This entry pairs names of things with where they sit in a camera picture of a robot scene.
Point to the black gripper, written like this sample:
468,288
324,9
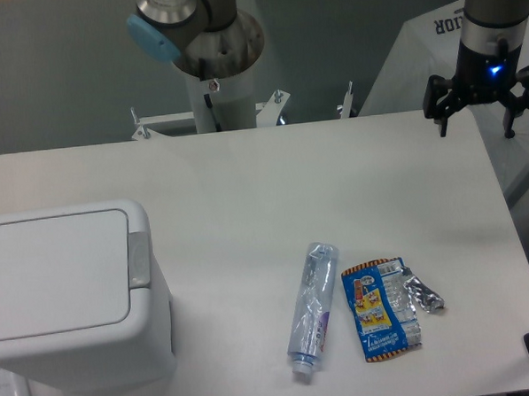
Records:
479,79

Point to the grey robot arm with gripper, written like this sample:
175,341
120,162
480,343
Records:
492,33

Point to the grey robot arm blue cap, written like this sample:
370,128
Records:
214,45

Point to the white trash can lid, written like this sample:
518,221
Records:
63,273

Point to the white plastic trash can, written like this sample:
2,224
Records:
135,350

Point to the blue snack wrapper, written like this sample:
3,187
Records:
383,295

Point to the crushed clear plastic bottle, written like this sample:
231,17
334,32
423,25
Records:
312,311

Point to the grey lid push button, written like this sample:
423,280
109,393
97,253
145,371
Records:
139,260

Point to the white metal mounting frame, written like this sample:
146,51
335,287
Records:
268,114

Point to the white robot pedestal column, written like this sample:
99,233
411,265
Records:
222,104

